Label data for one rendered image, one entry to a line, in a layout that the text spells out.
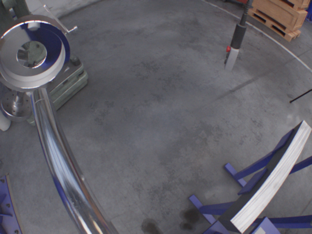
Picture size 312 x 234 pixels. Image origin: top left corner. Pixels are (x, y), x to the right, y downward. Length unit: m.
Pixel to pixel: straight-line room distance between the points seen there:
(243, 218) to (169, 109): 1.35
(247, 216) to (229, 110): 1.38
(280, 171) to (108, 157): 1.34
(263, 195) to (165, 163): 1.01
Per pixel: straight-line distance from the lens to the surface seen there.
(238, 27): 0.73
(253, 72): 2.47
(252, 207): 0.64
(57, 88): 1.90
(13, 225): 2.10
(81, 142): 1.73
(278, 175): 0.72
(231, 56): 0.79
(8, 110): 0.96
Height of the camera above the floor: 1.43
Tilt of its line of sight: 59 degrees down
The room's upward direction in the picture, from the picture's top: 4 degrees counter-clockwise
